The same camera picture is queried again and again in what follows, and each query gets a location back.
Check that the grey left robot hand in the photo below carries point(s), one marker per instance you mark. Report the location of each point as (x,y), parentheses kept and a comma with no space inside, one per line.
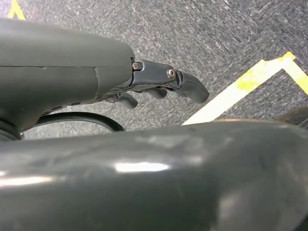
(60,73)

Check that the dark glossy robot body shell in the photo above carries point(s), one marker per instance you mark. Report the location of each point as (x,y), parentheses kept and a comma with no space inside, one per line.
(144,185)

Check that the yellow floor tape square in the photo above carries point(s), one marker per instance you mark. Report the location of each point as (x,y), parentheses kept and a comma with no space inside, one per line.
(252,78)

